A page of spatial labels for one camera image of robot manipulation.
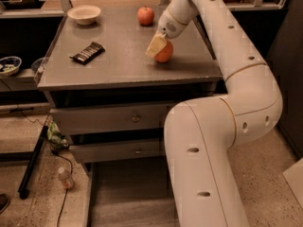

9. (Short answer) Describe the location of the orange fruit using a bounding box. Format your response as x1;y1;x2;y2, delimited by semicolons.
154;41;173;62

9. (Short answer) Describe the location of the blue patterned bowl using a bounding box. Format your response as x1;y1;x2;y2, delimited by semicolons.
0;56;22;76

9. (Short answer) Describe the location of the grey drawer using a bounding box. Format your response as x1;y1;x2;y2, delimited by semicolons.
50;102;175;135
70;138;165;164
83;157;180;227

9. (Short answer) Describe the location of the black floor cable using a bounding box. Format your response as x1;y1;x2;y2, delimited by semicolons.
0;79;74;227

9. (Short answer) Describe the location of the black metal stand leg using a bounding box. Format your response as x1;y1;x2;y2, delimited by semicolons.
18;126;48;200

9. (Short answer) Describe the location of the red apple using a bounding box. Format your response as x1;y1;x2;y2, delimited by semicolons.
137;7;154;26

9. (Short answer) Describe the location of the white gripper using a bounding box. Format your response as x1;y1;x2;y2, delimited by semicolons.
146;8;189;58

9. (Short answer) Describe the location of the bottom grey drawer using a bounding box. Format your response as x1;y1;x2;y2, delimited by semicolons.
83;157;180;227

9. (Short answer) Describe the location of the white bowl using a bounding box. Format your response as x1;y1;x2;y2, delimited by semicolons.
67;5;101;26

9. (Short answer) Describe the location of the green snack bag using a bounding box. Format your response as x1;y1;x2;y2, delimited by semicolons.
47;122;69;150

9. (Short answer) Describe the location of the dark shoe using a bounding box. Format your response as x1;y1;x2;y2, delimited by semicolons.
0;194;10;214

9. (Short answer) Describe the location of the black candy bar wrapper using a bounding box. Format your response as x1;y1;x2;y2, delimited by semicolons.
70;42;105;65

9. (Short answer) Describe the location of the clear plastic bottle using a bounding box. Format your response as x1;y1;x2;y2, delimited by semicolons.
58;167;74;189

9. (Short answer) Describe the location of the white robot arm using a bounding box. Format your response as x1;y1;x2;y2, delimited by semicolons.
146;0;283;227

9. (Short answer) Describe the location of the middle grey drawer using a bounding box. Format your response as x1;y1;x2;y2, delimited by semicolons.
70;138;165;164

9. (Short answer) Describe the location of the top grey drawer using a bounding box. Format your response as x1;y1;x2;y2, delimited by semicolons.
50;102;175;135

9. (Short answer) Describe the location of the grey drawer cabinet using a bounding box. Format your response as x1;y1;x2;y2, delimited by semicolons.
36;5;223;172

